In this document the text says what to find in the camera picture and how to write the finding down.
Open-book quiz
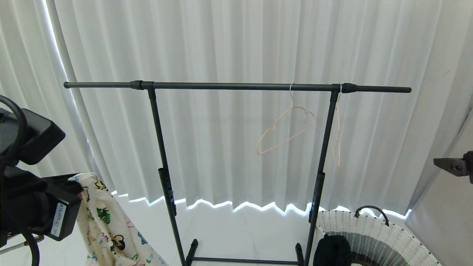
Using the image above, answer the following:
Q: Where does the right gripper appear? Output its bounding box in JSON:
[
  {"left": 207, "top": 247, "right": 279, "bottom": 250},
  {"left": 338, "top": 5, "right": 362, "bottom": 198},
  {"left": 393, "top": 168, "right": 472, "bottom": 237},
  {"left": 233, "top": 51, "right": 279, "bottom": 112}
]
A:
[{"left": 433, "top": 151, "right": 473, "bottom": 184}]

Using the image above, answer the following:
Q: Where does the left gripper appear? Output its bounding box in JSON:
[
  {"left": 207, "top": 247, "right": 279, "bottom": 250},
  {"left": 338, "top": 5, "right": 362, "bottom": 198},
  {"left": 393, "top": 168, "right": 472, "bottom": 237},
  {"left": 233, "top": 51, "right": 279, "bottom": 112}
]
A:
[{"left": 0, "top": 166, "right": 84, "bottom": 247}]

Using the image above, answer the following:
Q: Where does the cream printed garment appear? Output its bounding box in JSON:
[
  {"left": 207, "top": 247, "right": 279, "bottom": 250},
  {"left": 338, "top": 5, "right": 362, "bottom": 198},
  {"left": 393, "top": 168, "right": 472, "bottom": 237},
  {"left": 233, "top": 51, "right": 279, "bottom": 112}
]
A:
[{"left": 68, "top": 173, "right": 169, "bottom": 266}]

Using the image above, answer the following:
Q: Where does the pink clothes hanger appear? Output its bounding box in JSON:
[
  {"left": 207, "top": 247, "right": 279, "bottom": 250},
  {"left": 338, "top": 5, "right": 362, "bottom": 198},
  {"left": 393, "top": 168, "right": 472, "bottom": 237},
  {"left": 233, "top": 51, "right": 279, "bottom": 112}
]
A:
[
  {"left": 257, "top": 84, "right": 316, "bottom": 155},
  {"left": 330, "top": 86, "right": 342, "bottom": 168}
]

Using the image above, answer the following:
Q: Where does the white laundry basket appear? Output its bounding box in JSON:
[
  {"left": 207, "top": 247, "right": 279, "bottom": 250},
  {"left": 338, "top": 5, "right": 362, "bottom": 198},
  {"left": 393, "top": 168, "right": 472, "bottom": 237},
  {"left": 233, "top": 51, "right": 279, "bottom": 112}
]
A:
[{"left": 314, "top": 205, "right": 442, "bottom": 266}]

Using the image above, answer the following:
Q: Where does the black clothes rack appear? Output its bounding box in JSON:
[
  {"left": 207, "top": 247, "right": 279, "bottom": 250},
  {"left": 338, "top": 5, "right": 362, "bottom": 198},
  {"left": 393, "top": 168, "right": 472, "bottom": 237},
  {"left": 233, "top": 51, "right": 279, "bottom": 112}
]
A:
[{"left": 64, "top": 81, "right": 412, "bottom": 266}]

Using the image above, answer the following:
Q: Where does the black garment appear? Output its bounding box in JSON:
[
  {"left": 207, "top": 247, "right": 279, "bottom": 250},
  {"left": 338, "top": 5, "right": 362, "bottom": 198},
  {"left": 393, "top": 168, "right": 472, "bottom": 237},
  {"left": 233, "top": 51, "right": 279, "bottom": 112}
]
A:
[{"left": 313, "top": 234, "right": 352, "bottom": 266}]

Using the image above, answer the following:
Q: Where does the white curtain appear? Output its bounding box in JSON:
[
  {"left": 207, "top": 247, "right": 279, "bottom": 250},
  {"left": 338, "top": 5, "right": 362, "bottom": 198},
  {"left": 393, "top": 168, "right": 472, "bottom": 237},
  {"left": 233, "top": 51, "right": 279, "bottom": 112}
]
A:
[{"left": 0, "top": 0, "right": 473, "bottom": 218}]

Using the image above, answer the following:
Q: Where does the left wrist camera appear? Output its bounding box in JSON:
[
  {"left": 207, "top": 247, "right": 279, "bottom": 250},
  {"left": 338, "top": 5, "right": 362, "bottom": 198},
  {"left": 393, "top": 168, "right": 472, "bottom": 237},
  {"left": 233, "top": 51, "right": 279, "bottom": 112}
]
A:
[{"left": 0, "top": 108, "right": 66, "bottom": 166}]

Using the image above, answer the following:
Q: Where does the black cable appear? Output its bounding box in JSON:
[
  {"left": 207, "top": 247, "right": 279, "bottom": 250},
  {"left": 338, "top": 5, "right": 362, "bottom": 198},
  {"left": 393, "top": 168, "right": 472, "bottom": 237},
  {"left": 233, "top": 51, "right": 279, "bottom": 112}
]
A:
[{"left": 0, "top": 95, "right": 40, "bottom": 266}]

